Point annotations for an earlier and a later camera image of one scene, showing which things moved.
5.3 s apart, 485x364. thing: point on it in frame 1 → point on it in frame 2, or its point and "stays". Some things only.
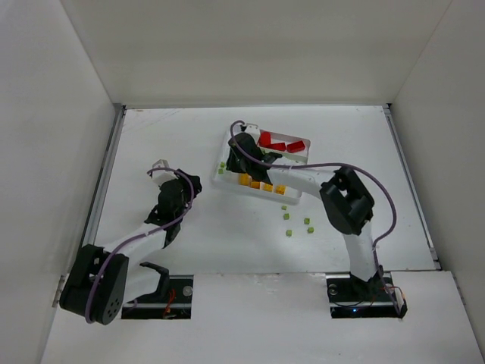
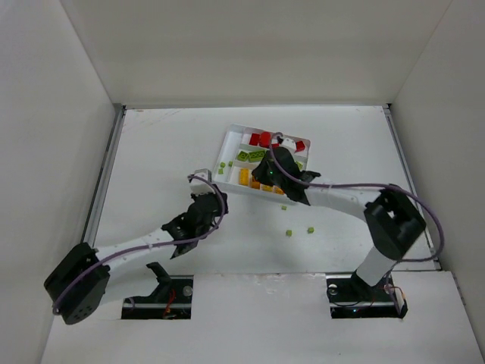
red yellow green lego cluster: [265, 139] stays
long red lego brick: [295, 146] stays
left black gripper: [189, 182] → [204, 201]
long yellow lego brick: [244, 179] stays
